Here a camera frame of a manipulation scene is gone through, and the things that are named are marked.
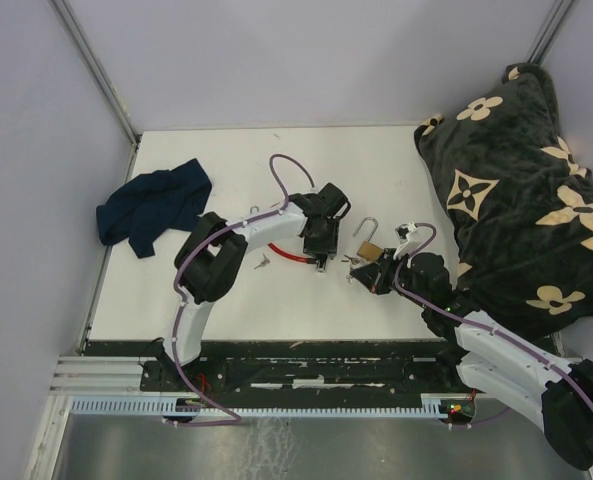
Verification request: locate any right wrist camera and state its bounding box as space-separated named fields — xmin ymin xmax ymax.
xmin=394 ymin=222 xmax=420 ymax=259

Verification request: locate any black floral blanket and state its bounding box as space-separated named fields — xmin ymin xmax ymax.
xmin=414 ymin=63 xmax=593 ymax=338

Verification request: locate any navy blue cloth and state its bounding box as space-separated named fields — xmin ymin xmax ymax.
xmin=96 ymin=159 xmax=212 ymax=259

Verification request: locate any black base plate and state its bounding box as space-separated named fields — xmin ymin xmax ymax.
xmin=83 ymin=338 xmax=477 ymax=396

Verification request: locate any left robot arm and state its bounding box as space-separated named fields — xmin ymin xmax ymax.
xmin=160 ymin=183 xmax=351 ymax=390

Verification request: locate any white slotted cable duct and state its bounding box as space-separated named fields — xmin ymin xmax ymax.
xmin=70 ymin=395 xmax=469 ymax=418

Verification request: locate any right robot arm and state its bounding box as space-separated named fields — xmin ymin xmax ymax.
xmin=349 ymin=249 xmax=593 ymax=471

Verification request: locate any red cable lock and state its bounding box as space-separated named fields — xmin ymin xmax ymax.
xmin=267 ymin=216 xmax=326 ymax=272

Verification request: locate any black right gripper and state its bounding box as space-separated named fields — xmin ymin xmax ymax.
xmin=350 ymin=248 xmax=428 ymax=309

